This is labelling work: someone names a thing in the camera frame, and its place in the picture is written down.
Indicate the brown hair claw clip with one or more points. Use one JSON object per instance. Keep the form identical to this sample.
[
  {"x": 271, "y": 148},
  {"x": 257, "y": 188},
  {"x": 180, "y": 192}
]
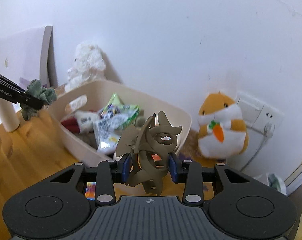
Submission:
[{"x": 149, "y": 148}]

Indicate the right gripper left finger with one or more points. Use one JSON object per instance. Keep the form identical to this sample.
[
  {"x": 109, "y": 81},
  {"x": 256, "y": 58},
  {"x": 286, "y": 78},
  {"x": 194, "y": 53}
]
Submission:
[{"x": 68, "y": 186}]

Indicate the cream thermos bottle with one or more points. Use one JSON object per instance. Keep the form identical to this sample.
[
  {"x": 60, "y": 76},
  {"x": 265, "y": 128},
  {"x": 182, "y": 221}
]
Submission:
[{"x": 8, "y": 116}]

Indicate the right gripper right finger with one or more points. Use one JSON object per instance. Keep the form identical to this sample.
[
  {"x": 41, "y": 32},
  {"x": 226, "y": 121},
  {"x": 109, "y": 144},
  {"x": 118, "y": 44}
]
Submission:
[{"x": 228, "y": 184}]

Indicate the green snack packet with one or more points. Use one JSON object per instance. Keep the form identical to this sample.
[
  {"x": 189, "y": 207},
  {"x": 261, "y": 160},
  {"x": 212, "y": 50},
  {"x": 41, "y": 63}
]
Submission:
[{"x": 118, "y": 115}]

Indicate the white wall socket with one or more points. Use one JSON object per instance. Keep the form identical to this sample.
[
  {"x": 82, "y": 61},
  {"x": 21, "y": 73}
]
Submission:
[{"x": 257, "y": 114}]

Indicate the white kitty plush red bow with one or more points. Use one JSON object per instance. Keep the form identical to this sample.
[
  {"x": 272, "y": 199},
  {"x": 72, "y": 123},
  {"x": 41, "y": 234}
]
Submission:
[{"x": 80, "y": 122}]

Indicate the green fabric scrunchie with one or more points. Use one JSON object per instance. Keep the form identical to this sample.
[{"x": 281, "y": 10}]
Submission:
[{"x": 37, "y": 96}]

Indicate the white purple cardboard box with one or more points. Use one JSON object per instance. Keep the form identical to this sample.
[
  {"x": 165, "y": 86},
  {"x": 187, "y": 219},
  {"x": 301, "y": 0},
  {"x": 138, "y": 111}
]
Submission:
[{"x": 28, "y": 55}]

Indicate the orange white hamster plush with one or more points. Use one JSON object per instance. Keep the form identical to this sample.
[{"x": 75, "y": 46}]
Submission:
[{"x": 222, "y": 129}]

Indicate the white fluffy plush toy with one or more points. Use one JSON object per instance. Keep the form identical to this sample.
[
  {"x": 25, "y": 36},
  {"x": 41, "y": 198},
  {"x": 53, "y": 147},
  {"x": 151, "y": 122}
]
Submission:
[{"x": 88, "y": 66}]

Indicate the beige plastic storage bin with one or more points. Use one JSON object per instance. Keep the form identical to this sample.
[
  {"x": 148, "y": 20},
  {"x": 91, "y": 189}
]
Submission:
[{"x": 98, "y": 94}]

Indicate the grey white snack packet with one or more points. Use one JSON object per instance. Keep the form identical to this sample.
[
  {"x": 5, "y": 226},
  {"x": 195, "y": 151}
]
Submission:
[{"x": 106, "y": 137}]

